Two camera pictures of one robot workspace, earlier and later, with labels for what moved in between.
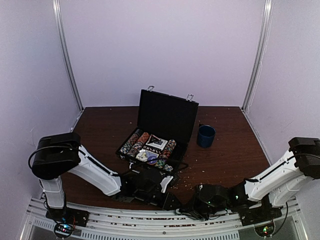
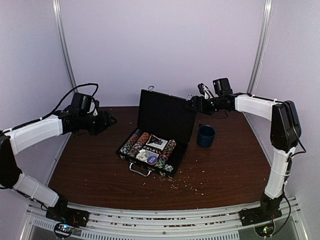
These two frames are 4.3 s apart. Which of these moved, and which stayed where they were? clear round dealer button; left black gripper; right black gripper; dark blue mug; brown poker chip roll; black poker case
Moved: right black gripper; left black gripper
Stayed: black poker case; clear round dealer button; dark blue mug; brown poker chip roll
